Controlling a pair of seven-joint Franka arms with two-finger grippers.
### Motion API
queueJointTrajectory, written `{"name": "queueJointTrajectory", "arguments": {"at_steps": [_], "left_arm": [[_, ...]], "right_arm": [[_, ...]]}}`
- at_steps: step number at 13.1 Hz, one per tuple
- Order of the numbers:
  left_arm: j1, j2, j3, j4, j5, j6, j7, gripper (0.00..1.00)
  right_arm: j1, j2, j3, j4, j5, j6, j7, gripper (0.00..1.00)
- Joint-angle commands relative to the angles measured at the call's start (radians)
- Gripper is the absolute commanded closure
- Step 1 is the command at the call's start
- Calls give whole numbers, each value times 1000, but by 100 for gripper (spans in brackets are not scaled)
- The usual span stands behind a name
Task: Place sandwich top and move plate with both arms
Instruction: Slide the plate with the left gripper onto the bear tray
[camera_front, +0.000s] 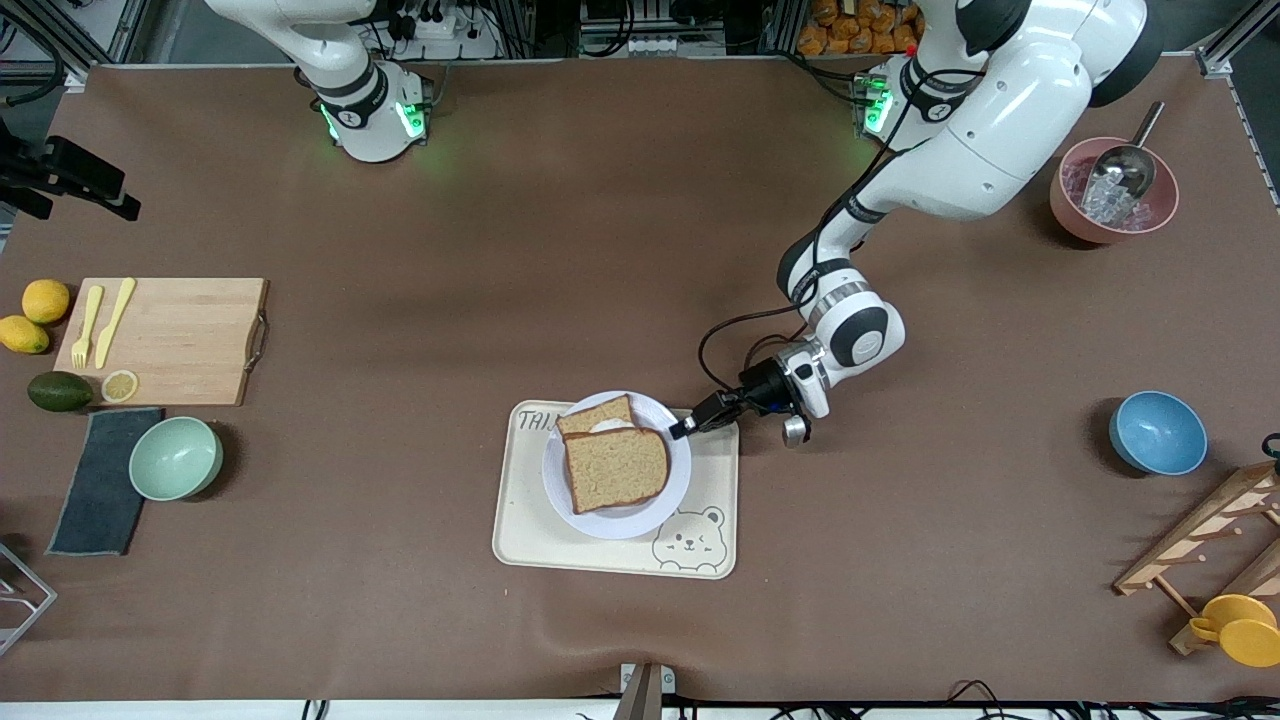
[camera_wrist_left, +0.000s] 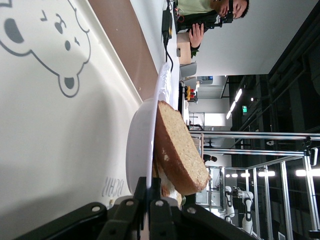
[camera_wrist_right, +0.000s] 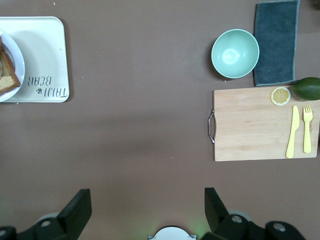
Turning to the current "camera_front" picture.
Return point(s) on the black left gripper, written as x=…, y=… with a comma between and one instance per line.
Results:
x=757, y=386

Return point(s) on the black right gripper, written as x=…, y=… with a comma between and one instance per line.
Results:
x=12, y=160

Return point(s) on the plain brown bread slice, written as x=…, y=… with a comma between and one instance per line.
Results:
x=615, y=468

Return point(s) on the pale lavender round plate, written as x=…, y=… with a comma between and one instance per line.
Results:
x=620, y=525

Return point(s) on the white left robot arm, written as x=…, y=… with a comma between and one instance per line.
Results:
x=1000, y=130

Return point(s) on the fried egg toy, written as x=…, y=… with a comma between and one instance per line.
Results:
x=612, y=426

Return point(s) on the toast slice under egg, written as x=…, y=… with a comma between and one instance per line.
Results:
x=595, y=415

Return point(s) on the round yellow lemon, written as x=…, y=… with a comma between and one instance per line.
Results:
x=46, y=301

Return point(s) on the pale yellow plastic knife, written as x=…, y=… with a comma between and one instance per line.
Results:
x=113, y=325

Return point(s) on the pale yellow plastic fork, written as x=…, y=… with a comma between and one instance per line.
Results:
x=86, y=330

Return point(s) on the oval yellow lemon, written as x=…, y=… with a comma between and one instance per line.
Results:
x=23, y=335

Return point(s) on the wooden cutting board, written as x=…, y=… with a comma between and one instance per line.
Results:
x=190, y=340

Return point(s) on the lemon slice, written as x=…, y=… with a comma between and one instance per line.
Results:
x=119, y=386

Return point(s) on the dark green avocado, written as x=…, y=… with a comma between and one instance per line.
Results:
x=60, y=392

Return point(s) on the cream tray with bear print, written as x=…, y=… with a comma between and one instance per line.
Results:
x=520, y=530

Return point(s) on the mint green bowl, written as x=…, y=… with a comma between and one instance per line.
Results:
x=175, y=458

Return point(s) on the dark grey cloth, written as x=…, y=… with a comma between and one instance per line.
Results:
x=100, y=490

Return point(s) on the long white power strip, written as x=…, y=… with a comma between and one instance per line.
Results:
x=650, y=46

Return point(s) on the white power strip with plugs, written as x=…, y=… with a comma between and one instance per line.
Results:
x=440, y=30

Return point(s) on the orange snack packets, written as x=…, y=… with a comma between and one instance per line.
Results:
x=840, y=25

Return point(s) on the pink bowl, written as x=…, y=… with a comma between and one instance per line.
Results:
x=1070, y=210

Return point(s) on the clear ice cubes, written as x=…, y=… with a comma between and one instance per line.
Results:
x=1105, y=205

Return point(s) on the blue bowl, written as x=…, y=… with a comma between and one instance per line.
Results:
x=1158, y=433

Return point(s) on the metal scoop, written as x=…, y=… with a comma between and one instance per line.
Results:
x=1125, y=165

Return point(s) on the wooden cup rack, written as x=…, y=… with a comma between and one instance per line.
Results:
x=1200, y=530

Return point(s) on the yellow cup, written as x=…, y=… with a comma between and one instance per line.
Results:
x=1240, y=630

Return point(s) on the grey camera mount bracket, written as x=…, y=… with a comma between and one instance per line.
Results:
x=643, y=690

